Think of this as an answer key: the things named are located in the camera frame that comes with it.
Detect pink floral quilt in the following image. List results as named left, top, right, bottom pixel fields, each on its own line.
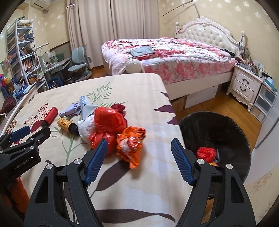
left=101, top=37, right=236, bottom=85

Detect camel milk powder sachet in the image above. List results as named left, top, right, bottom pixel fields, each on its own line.
left=80, top=96, right=98, bottom=121

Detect red bottle with black cap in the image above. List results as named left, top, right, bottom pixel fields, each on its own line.
left=41, top=107, right=58, bottom=128

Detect brown bottle with yellow label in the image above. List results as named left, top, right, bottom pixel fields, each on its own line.
left=57, top=118, right=80, bottom=136

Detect floral tablecloth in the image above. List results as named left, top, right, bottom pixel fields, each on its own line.
left=1, top=73, right=191, bottom=226

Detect white bookshelf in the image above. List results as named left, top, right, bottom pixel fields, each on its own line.
left=5, top=16, right=49, bottom=93

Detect red foam fruit net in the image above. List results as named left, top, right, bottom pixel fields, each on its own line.
left=196, top=147, right=217, bottom=164

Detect bed with white headboard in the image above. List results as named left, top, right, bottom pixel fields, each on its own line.
left=101, top=16, right=240, bottom=100

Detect dark red scrap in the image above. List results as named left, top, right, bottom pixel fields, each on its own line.
left=111, top=103, right=126, bottom=117

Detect study desk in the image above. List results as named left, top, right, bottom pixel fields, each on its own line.
left=38, top=56, right=71, bottom=82

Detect metal canopy rod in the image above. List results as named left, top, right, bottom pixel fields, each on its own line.
left=161, top=0, right=201, bottom=19

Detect translucent plastic drawer unit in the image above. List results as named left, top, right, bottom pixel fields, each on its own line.
left=251, top=83, right=277, bottom=123

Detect white storage box under bed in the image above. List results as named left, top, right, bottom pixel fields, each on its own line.
left=185, top=85, right=218, bottom=109

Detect lavender paper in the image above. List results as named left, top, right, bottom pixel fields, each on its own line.
left=59, top=102, right=81, bottom=118

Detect cardboard box under bed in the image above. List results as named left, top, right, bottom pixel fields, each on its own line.
left=171, top=96, right=187, bottom=114

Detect beige curtains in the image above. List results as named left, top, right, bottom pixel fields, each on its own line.
left=66, top=1, right=159, bottom=68

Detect black trash bin with liner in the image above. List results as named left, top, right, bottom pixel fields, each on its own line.
left=179, top=111, right=251, bottom=181

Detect grey-blue desk chair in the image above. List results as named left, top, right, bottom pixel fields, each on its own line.
left=67, top=45, right=92, bottom=83

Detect white air conditioner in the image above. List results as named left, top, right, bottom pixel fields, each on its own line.
left=30, top=0, right=50, bottom=11

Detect folded grey cloth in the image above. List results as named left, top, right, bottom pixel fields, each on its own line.
left=127, top=46, right=155, bottom=57

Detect white nightstand with drawers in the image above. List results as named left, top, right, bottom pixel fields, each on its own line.
left=227, top=64, right=263, bottom=112

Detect orange plastic bag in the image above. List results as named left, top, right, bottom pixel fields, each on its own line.
left=116, top=126, right=146, bottom=169

